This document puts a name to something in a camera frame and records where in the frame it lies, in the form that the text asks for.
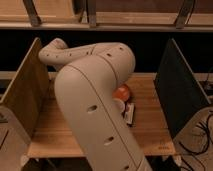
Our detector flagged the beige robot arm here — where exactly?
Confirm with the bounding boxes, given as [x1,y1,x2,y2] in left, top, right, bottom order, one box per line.
[39,38,152,171]

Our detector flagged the orange ball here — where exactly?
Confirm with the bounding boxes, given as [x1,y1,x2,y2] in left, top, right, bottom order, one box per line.
[113,84,130,102]

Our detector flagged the right dark side panel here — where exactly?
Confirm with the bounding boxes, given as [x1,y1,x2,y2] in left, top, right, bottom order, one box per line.
[154,39,211,138]

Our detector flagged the left wooden side panel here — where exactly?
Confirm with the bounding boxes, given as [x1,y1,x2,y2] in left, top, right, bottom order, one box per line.
[0,38,49,145]

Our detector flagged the upper wooden shelf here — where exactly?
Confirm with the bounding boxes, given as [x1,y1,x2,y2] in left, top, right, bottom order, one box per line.
[0,0,213,32]

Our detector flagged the black cables on floor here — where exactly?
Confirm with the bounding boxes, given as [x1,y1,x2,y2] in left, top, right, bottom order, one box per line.
[179,111,213,171]

